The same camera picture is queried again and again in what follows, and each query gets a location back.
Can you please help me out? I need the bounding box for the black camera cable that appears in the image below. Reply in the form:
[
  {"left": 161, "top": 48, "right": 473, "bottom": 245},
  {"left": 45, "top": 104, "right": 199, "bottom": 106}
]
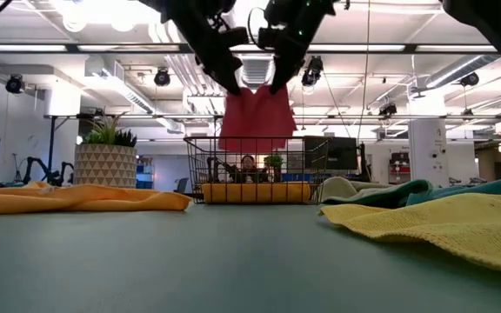
[{"left": 247, "top": 6, "right": 273, "bottom": 50}]

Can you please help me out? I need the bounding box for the black ceiling spotlight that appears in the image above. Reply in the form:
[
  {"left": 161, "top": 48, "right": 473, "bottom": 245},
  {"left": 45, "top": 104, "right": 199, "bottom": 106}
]
[
  {"left": 4, "top": 73, "right": 26, "bottom": 95},
  {"left": 153, "top": 67, "right": 172, "bottom": 88},
  {"left": 301, "top": 55, "right": 324, "bottom": 87},
  {"left": 458, "top": 71, "right": 481, "bottom": 88}
]

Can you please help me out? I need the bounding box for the wire basket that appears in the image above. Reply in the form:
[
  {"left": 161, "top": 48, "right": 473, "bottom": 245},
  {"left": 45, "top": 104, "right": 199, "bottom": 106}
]
[{"left": 183, "top": 136, "right": 332, "bottom": 205}]

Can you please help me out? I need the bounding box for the pink microfiber towel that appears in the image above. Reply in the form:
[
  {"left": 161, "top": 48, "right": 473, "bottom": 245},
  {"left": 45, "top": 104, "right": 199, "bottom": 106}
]
[{"left": 217, "top": 84, "right": 298, "bottom": 154}]

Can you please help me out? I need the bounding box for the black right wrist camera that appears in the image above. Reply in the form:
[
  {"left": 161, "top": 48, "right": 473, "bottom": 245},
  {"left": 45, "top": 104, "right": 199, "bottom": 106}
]
[{"left": 257, "top": 25, "right": 287, "bottom": 51}]

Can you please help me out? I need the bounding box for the yellow microfiber towel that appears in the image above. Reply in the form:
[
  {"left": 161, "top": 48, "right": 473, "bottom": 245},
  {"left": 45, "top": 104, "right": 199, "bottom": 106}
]
[{"left": 318, "top": 192, "right": 501, "bottom": 286}]

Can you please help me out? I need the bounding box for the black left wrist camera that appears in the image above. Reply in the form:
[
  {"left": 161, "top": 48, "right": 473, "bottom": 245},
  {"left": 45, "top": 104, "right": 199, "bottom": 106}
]
[{"left": 221, "top": 25, "right": 251, "bottom": 48}]

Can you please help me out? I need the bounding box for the small potted plant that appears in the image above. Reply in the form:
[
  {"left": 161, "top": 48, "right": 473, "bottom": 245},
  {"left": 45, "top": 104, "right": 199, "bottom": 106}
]
[{"left": 262, "top": 154, "right": 285, "bottom": 183}]

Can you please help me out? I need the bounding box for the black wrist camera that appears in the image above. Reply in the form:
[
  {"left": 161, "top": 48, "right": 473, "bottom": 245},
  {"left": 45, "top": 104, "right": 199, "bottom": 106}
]
[
  {"left": 257, "top": 25, "right": 287, "bottom": 51},
  {"left": 221, "top": 25, "right": 251, "bottom": 48}
]

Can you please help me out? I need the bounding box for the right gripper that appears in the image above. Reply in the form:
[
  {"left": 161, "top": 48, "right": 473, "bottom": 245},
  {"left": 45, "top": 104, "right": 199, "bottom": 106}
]
[{"left": 265, "top": 0, "right": 337, "bottom": 95}]

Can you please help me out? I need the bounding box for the light green microfiber towel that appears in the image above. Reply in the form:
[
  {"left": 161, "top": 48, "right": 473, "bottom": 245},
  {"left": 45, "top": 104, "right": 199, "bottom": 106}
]
[{"left": 321, "top": 176, "right": 408, "bottom": 203}]

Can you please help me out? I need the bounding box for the person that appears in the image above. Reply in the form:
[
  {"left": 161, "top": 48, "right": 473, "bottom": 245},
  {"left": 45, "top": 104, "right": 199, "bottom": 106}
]
[{"left": 232, "top": 154, "right": 269, "bottom": 183}]

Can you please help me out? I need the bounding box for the teal microfiber towel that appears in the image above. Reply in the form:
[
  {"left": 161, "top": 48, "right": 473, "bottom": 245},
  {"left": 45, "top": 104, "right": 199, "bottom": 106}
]
[{"left": 323, "top": 175, "right": 501, "bottom": 209}]

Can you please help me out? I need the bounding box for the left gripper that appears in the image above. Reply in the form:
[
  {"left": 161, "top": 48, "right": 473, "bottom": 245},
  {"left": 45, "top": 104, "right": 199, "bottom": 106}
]
[{"left": 144, "top": 0, "right": 244, "bottom": 96}]

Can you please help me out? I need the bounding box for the black monitor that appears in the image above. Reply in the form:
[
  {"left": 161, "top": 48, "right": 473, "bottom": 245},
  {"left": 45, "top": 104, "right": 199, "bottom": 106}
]
[{"left": 304, "top": 136, "right": 359, "bottom": 171}]

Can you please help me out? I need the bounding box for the potted plant patterned white pot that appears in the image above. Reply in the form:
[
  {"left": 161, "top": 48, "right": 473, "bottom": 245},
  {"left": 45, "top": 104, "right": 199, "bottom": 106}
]
[{"left": 74, "top": 111, "right": 138, "bottom": 189}]

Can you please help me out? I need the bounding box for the white pillar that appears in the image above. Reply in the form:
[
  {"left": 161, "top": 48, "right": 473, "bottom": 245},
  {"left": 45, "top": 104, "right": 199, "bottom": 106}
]
[{"left": 408, "top": 93, "right": 451, "bottom": 188}]

